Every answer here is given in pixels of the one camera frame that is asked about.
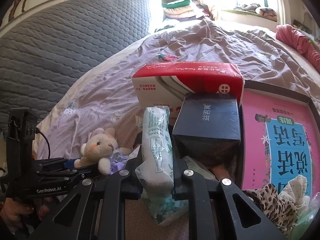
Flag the cream plush rabbit toy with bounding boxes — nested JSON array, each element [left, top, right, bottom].
[[74, 128, 132, 176]]

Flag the green white tissue pack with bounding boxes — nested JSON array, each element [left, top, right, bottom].
[[135, 106, 188, 226]]

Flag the leopard print scrunchie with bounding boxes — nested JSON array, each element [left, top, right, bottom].
[[244, 184, 298, 238]]

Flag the white floral scrunchie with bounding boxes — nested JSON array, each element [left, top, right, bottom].
[[278, 174, 310, 216]]

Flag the person's left hand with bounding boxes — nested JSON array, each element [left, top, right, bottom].
[[1, 197, 54, 239]]

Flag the lilac wrinkled bed sheet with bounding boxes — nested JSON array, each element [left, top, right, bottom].
[[33, 20, 319, 159]]

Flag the dark blue small box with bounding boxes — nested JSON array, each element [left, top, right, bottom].
[[172, 93, 241, 166]]

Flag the pink book tray box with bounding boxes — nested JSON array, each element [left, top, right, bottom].
[[237, 80, 320, 230]]

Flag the grey quilted headboard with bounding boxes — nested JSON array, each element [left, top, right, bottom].
[[1, 0, 163, 133]]

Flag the red white tissue box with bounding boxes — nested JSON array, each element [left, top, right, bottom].
[[132, 62, 245, 118]]

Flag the strawberry embroidered patch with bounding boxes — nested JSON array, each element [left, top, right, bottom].
[[157, 53, 178, 62]]

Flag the pink quilt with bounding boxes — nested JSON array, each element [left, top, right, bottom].
[[276, 24, 319, 72]]

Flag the stack of folded blankets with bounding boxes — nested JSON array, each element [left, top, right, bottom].
[[162, 0, 211, 21]]

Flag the clothes on window sill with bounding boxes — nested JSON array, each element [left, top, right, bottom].
[[234, 3, 278, 21]]

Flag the black cable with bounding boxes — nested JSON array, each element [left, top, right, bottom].
[[35, 127, 51, 159]]

